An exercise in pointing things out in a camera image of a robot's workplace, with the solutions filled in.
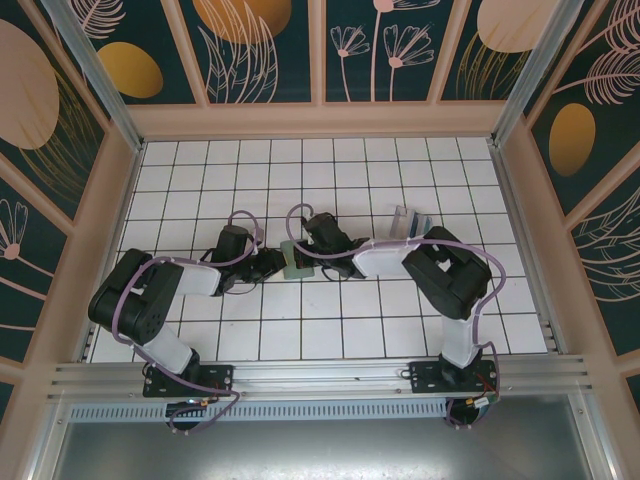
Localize white ridged insert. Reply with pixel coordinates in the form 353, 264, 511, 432
406, 211, 432, 237

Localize grey slotted cable duct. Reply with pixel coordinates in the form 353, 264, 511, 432
67, 402, 451, 422

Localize grey metal panel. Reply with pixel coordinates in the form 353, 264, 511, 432
49, 394, 609, 480

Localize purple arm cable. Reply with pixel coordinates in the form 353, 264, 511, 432
286, 203, 507, 431
112, 209, 265, 435

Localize aluminium corner post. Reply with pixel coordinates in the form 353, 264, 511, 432
488, 0, 586, 147
42, 0, 147, 154

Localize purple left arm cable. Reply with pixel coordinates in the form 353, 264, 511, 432
112, 209, 265, 435

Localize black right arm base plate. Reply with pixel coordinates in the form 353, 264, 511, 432
408, 360, 501, 397

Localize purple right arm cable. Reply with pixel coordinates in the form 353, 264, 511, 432
286, 203, 507, 431

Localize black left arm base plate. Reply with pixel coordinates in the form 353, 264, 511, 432
143, 363, 236, 399

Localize aluminium rail frame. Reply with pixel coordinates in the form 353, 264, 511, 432
47, 353, 597, 407

